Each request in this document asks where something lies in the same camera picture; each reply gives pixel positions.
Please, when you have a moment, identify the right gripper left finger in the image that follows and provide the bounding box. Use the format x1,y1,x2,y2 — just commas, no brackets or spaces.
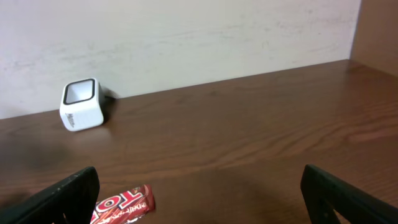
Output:
1,166,100,223

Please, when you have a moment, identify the red chocolate bar wrapper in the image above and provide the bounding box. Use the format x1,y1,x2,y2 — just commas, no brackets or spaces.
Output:
90,184,155,224

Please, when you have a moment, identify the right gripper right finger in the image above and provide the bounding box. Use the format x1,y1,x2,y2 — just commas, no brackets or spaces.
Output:
300,164,397,224

